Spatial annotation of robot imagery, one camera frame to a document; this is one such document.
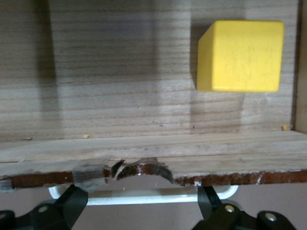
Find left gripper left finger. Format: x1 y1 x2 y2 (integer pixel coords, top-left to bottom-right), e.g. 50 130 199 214
0 184 89 230

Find light wood drawer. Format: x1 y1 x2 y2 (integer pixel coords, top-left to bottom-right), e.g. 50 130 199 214
0 0 307 192

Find white metal drawer handle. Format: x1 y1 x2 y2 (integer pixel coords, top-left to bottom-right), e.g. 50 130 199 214
47 184 239 206

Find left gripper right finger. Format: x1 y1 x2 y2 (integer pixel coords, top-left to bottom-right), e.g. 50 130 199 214
191 186 298 230

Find yellow wooden block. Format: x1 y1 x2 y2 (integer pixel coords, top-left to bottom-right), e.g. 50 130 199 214
196 20 285 93

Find clear tape piece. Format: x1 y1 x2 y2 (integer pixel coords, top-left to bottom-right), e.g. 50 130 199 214
71 157 110 194

